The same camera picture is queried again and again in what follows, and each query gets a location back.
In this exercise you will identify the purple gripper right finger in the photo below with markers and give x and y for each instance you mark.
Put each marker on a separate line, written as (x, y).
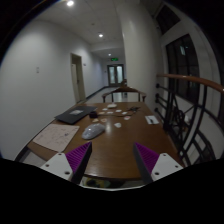
(153, 166)

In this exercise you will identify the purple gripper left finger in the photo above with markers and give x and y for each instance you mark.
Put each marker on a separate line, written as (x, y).
(70, 166)

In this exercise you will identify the beige patterned mouse pad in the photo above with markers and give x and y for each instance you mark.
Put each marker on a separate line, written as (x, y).
(56, 137)

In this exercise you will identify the grey computer mouse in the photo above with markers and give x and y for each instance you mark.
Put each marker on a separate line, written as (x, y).
(93, 131)

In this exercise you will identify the white notepad with pen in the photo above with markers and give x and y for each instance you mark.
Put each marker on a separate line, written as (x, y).
(152, 120)

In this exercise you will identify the dark closed laptop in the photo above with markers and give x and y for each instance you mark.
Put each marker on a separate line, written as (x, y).
(74, 115)

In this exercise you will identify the small black box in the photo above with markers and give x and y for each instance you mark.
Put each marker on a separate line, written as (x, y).
(93, 114)

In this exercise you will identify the round pink token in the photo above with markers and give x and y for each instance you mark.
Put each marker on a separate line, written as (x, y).
(104, 120)

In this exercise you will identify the small white paper piece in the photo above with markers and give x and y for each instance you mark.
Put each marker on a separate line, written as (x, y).
(118, 125)

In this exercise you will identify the black glasses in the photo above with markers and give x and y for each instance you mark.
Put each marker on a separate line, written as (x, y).
(134, 109)

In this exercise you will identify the wooden handrail with black railing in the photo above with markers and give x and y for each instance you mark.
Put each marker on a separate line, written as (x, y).
(187, 116)

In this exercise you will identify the wooden chair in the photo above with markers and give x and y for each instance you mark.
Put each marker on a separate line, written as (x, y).
(124, 88)

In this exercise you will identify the side door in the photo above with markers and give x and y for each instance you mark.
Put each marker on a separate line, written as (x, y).
(77, 78)

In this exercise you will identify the double door with exit sign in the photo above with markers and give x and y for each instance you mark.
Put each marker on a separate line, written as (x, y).
(115, 72)

